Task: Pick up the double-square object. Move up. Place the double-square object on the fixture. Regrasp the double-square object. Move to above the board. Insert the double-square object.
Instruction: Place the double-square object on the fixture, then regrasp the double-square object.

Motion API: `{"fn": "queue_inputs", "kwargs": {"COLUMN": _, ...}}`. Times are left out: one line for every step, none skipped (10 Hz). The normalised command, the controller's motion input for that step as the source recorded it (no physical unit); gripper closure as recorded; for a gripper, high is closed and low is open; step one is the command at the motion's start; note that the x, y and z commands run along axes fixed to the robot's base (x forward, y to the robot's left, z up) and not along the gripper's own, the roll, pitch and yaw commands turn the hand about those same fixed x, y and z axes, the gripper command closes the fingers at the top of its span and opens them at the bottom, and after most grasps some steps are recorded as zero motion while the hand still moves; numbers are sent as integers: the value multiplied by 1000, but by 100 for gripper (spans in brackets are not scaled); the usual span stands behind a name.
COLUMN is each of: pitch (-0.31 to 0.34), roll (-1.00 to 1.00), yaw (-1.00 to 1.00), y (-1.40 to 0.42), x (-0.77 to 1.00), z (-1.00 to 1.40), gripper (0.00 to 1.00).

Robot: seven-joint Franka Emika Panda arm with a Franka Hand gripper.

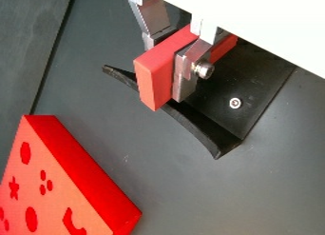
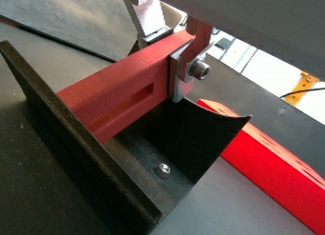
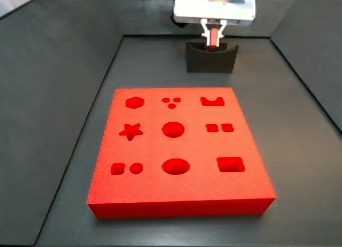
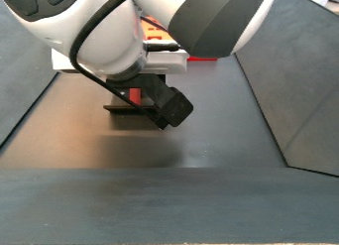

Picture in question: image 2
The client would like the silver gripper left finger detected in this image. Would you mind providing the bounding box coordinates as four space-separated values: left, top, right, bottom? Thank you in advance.
123 0 174 49

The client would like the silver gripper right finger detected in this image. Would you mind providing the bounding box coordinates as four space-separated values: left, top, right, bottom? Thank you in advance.
168 41 218 103

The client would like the red double-square peg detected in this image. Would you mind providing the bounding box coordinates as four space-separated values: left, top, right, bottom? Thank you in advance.
59 17 212 143

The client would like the red shape-sorting board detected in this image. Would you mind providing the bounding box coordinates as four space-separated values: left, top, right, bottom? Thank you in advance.
196 98 325 235

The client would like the black regrasp fixture stand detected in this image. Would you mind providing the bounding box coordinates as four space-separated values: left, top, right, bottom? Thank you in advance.
0 41 251 235

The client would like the yellow frame piece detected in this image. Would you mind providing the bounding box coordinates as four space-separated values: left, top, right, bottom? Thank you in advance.
283 71 319 106

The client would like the black cable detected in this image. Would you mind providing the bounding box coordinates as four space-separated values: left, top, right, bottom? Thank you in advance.
279 87 325 99

